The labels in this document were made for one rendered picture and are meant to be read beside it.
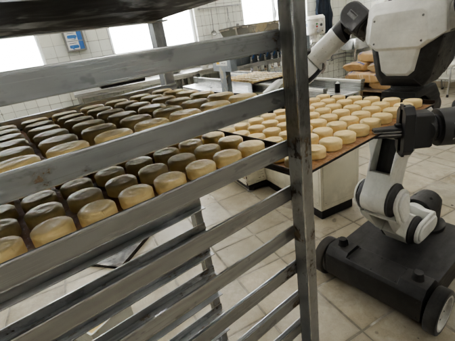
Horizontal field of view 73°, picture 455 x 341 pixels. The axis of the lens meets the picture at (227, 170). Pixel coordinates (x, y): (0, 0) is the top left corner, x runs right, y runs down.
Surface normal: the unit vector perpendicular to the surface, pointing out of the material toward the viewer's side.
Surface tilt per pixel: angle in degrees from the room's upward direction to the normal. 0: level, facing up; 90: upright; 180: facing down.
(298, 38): 90
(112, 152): 90
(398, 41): 91
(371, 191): 58
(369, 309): 0
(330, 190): 90
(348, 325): 0
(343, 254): 45
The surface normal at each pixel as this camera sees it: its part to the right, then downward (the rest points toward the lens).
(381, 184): -0.74, -0.18
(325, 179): 0.44, 0.29
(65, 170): 0.61, 0.22
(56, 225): -0.14, -0.91
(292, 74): -0.78, 0.35
